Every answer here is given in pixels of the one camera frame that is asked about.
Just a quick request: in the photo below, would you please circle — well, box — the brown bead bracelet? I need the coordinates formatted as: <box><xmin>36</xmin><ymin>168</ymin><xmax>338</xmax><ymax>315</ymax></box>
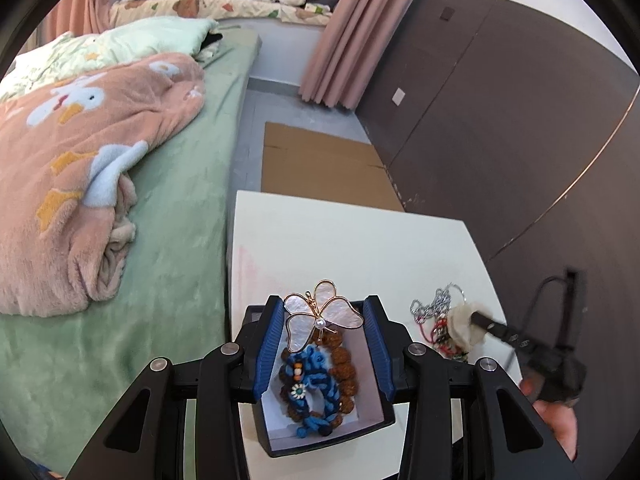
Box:
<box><xmin>285</xmin><ymin>330</ymin><xmax>358</xmax><ymax>423</ymax></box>

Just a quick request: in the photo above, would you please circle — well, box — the pink duck print blanket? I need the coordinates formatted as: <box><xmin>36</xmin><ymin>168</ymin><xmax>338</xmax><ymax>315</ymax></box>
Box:
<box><xmin>0</xmin><ymin>51</ymin><xmax>207</xmax><ymax>317</ymax></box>

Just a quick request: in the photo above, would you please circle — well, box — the bed with floral sheet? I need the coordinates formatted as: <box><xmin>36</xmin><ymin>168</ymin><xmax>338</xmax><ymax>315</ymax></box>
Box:
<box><xmin>110</xmin><ymin>0</ymin><xmax>333</xmax><ymax>27</ymax></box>

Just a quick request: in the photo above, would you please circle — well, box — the blue braided bracelet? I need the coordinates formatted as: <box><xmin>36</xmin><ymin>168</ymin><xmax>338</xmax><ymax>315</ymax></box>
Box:
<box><xmin>277</xmin><ymin>344</ymin><xmax>341</xmax><ymax>438</ymax></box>

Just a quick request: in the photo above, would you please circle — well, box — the black jewelry box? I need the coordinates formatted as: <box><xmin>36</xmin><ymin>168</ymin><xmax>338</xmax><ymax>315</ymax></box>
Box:
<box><xmin>240</xmin><ymin>304</ymin><xmax>426</xmax><ymax>458</ymax></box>

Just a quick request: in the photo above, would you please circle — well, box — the bed with green sheet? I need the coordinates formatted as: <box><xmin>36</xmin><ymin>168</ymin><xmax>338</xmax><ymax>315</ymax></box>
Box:
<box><xmin>0</xmin><ymin>27</ymin><xmax>263</xmax><ymax>476</ymax></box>

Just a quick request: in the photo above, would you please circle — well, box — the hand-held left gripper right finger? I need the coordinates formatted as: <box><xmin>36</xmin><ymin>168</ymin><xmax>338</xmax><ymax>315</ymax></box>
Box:
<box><xmin>362</xmin><ymin>294</ymin><xmax>583</xmax><ymax>480</ymax></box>

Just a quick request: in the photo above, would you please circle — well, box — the white fluffy hair tie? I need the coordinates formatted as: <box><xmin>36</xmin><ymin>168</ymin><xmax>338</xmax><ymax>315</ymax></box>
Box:
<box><xmin>446</xmin><ymin>300</ymin><xmax>493</xmax><ymax>353</ymax></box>

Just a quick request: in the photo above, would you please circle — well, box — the white table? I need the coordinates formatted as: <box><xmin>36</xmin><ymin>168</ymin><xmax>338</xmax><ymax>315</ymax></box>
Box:
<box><xmin>225</xmin><ymin>190</ymin><xmax>523</xmax><ymax>480</ymax></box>

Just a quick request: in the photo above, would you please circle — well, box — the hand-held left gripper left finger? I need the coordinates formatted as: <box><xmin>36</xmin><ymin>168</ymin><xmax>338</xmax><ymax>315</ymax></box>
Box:
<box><xmin>65</xmin><ymin>295</ymin><xmax>288</xmax><ymax>480</ymax></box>

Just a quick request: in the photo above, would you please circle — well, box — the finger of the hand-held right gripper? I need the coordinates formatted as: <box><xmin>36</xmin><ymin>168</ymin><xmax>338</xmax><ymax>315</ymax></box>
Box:
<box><xmin>472</xmin><ymin>310</ymin><xmax>536</xmax><ymax>356</ymax></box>

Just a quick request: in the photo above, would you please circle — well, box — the red string bracelet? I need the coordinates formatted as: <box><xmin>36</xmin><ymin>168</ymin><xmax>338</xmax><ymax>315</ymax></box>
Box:
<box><xmin>430</xmin><ymin>315</ymin><xmax>468</xmax><ymax>361</ymax></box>

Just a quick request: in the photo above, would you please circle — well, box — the person's right hand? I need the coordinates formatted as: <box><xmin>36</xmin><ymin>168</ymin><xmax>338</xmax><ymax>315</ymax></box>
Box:
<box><xmin>520</xmin><ymin>377</ymin><xmax>579</xmax><ymax>463</ymax></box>

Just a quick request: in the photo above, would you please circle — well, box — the silver chain necklace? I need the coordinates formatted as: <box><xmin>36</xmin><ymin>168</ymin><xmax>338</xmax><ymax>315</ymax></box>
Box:
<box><xmin>410</xmin><ymin>282</ymin><xmax>468</xmax><ymax>331</ymax></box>

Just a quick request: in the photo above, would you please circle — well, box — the brown cardboard sheet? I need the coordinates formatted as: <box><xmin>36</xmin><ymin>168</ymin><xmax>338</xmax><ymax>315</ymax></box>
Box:
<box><xmin>261</xmin><ymin>121</ymin><xmax>406</xmax><ymax>212</ymax></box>

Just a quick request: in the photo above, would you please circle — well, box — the narrow pink curtain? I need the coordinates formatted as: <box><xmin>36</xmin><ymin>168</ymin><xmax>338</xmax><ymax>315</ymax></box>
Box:
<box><xmin>55</xmin><ymin>0</ymin><xmax>116</xmax><ymax>36</ymax></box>

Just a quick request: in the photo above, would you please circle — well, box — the pearly butterfly hair clip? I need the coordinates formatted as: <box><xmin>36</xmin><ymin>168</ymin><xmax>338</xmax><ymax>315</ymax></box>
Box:
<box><xmin>284</xmin><ymin>280</ymin><xmax>363</xmax><ymax>353</ymax></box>

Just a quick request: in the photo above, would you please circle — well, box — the wide pink curtain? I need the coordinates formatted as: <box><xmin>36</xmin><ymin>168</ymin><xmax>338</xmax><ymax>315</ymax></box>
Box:
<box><xmin>299</xmin><ymin>0</ymin><xmax>436</xmax><ymax>111</ymax></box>

